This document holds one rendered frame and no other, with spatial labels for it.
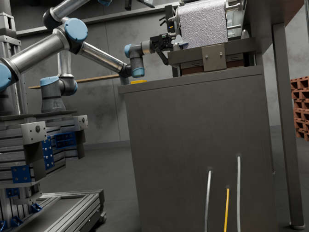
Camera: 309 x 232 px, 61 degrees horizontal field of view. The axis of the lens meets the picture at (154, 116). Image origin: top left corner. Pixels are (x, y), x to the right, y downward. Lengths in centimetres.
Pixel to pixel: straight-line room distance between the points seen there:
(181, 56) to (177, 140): 40
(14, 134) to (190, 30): 101
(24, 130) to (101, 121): 437
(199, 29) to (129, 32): 412
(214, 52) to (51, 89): 104
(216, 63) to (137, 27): 437
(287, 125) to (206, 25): 70
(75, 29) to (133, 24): 424
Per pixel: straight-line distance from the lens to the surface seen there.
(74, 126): 171
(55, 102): 179
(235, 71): 120
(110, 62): 158
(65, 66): 192
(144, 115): 126
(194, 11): 153
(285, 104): 161
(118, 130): 550
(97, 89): 561
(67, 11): 180
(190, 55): 128
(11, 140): 132
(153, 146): 127
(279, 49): 162
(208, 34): 149
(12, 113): 140
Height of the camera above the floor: 79
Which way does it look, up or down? 3 degrees down
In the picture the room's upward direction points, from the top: 7 degrees counter-clockwise
